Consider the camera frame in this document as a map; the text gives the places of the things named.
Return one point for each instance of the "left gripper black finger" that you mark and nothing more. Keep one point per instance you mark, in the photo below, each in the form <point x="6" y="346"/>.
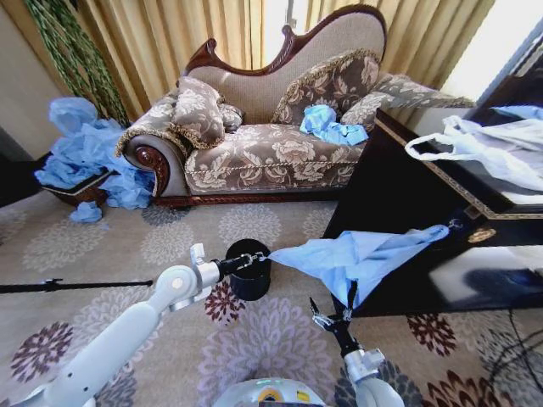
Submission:
<point x="255" y="255"/>
<point x="258" y="261"/>

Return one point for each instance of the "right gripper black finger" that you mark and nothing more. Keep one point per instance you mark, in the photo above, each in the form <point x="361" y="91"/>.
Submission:
<point x="352" y="299"/>
<point x="317" y="309"/>

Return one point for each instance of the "blue garbage bag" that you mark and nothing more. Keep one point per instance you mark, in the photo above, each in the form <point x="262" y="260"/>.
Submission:
<point x="352" y="258"/>

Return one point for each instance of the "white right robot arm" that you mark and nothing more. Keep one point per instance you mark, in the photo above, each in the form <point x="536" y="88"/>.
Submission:
<point x="369" y="381"/>

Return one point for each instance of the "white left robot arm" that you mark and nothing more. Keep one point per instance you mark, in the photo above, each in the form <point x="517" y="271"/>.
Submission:
<point x="106" y="343"/>

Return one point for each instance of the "black round trash bin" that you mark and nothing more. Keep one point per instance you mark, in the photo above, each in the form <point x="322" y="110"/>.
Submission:
<point x="250" y="286"/>

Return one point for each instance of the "crumpled blue bag ball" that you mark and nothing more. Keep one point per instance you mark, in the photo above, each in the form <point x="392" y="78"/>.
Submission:
<point x="86" y="212"/>

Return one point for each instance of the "white plastic bag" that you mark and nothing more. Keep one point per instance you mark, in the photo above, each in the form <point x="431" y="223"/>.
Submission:
<point x="496" y="148"/>

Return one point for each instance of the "flat blue bag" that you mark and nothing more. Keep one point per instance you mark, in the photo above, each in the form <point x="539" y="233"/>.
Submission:
<point x="519" y="111"/>

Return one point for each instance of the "white robot front shell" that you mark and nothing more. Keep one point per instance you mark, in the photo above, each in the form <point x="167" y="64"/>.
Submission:
<point x="271" y="394"/>

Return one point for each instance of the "floral chaise sofa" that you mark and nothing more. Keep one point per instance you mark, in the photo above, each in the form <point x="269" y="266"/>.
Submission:
<point x="263" y="157"/>

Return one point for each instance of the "floral patterned carpet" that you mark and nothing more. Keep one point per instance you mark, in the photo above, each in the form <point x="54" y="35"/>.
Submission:
<point x="127" y="241"/>

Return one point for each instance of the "black cabinet with gold trim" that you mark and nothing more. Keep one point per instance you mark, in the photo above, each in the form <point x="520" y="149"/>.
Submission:
<point x="403" y="186"/>

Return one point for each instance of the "small metal hook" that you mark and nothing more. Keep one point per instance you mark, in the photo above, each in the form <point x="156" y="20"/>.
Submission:
<point x="457" y="223"/>

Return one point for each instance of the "small floral cushion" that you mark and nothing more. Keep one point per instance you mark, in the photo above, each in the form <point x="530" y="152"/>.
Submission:
<point x="231" y="116"/>

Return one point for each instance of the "thin black rod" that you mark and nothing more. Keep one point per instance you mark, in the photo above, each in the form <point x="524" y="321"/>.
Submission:
<point x="85" y="286"/>

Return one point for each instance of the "crumpled blue bags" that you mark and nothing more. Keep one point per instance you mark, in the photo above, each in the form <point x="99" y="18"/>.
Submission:
<point x="331" y="127"/>

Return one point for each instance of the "dark wooden tray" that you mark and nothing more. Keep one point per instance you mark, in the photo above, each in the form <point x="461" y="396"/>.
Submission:
<point x="87" y="193"/>

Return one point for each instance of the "large floral fringed cushion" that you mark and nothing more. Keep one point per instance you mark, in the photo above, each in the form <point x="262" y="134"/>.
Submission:
<point x="331" y="87"/>

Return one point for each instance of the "floral bolster cushion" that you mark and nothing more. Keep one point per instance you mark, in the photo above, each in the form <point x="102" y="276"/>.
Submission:
<point x="367" y="108"/>

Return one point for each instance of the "big pile of blue bags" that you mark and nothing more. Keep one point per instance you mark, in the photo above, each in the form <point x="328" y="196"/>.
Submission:
<point x="85" y="144"/>

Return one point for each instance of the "beige pleated curtain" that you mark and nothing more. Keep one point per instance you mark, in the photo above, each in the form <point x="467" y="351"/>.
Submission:
<point x="169" y="38"/>
<point x="424" y="34"/>

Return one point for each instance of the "dark furniture piece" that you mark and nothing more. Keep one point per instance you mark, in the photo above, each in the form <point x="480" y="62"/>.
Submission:
<point x="15" y="174"/>

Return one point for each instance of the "green hanging plant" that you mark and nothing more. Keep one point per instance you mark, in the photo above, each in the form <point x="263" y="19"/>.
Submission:
<point x="76" y="59"/>

